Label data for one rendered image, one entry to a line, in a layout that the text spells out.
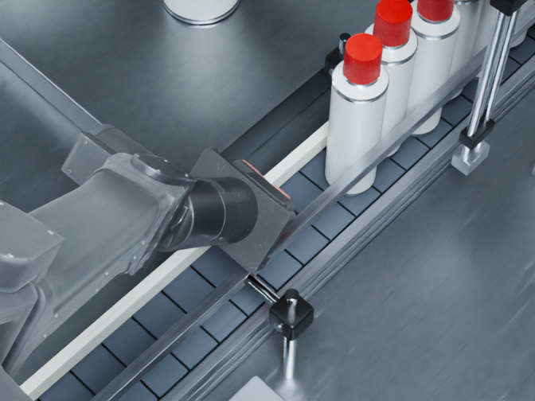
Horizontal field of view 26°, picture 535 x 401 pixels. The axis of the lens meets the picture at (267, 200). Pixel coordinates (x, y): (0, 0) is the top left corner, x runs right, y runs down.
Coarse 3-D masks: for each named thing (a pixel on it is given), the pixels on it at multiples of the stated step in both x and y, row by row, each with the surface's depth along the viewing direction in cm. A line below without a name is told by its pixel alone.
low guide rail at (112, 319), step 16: (320, 128) 117; (304, 144) 116; (320, 144) 117; (288, 160) 115; (304, 160) 116; (272, 176) 114; (288, 176) 115; (176, 256) 109; (192, 256) 110; (160, 272) 108; (176, 272) 109; (144, 288) 107; (160, 288) 109; (128, 304) 106; (144, 304) 108; (112, 320) 105; (80, 336) 105; (96, 336) 105; (64, 352) 104; (80, 352) 104; (48, 368) 103; (64, 368) 104; (32, 384) 102; (48, 384) 103
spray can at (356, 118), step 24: (360, 48) 101; (336, 72) 104; (360, 72) 101; (384, 72) 104; (336, 96) 105; (360, 96) 103; (384, 96) 104; (336, 120) 107; (360, 120) 106; (336, 144) 110; (360, 144) 109; (336, 168) 113; (360, 192) 116
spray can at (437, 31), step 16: (416, 0) 109; (432, 0) 104; (448, 0) 104; (416, 16) 107; (432, 16) 106; (448, 16) 106; (416, 32) 107; (432, 32) 107; (448, 32) 107; (432, 48) 108; (448, 48) 109; (416, 64) 111; (432, 64) 110; (448, 64) 112; (416, 80) 113; (432, 80) 113; (416, 96) 115; (432, 128) 120
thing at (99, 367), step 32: (512, 64) 126; (448, 128) 121; (320, 160) 119; (416, 160) 119; (288, 192) 117; (320, 192) 117; (384, 192) 117; (320, 224) 115; (224, 256) 113; (288, 256) 113; (192, 288) 111; (128, 320) 109; (160, 320) 109; (224, 320) 109; (96, 352) 108; (128, 352) 108; (192, 352) 108; (64, 384) 106; (96, 384) 106; (160, 384) 106
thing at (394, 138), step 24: (528, 24) 118; (456, 72) 115; (432, 96) 113; (408, 120) 112; (384, 144) 110; (360, 168) 109; (336, 192) 107; (312, 216) 106; (288, 240) 105; (216, 288) 102; (240, 288) 103; (192, 312) 101; (168, 336) 99; (144, 360) 98; (120, 384) 97
